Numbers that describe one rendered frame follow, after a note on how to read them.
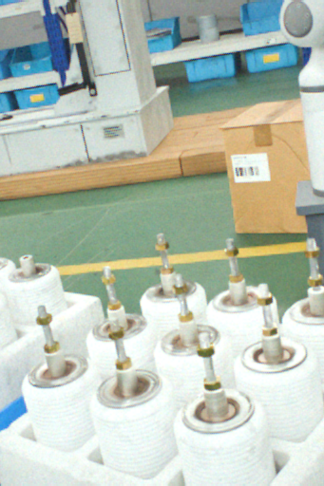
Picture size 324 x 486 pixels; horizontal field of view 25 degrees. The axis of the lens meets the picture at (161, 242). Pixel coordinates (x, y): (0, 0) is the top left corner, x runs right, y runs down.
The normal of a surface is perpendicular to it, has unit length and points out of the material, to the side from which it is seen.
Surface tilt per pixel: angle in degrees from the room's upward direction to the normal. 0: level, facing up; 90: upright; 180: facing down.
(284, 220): 89
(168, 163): 90
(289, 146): 90
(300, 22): 94
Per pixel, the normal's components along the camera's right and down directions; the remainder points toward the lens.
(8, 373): 0.77, 0.07
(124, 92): -0.20, 0.36
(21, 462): -0.60, 0.37
